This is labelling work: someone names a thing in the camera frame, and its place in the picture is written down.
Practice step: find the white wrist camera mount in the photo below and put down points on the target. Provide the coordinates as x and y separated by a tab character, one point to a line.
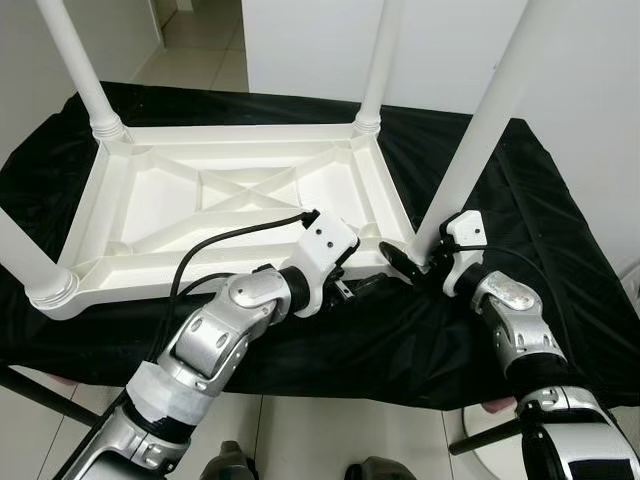
325	240
465	235

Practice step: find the black table cloth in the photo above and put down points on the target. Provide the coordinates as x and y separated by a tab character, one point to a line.
570	250

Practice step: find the grey robot foot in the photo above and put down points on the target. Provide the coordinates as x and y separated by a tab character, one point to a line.
228	462
380	470

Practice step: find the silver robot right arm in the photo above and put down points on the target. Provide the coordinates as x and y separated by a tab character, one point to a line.
515	310

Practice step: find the white plastic children table top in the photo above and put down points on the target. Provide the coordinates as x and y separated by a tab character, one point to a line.
150	200

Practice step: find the white plastic table leg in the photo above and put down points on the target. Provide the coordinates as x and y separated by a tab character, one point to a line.
75	60
25	260
470	130
378	60

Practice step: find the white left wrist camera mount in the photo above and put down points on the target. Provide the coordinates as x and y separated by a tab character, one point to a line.
325	240

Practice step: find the grey robot left foot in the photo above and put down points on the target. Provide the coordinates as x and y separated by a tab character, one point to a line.
228	462

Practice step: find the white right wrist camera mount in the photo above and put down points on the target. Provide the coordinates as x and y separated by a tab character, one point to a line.
465	235

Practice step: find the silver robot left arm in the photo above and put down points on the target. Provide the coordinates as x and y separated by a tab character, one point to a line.
215	330

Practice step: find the grey robot right foot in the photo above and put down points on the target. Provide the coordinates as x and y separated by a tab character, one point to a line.
380	470

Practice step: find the white round floor plate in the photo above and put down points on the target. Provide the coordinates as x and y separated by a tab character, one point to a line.
500	455

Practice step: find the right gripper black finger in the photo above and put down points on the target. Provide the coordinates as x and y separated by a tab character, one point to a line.
402	263

